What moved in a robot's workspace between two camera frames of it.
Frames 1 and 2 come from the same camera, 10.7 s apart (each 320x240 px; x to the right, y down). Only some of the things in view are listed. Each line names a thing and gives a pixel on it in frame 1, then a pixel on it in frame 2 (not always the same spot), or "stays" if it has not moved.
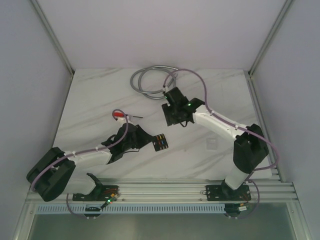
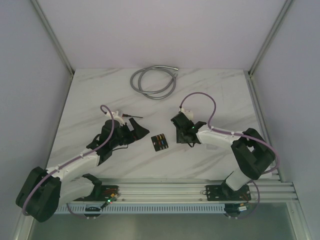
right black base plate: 223,193 stays
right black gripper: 170,120 -> 179,139
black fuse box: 160,142 stays
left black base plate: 99,193 stays
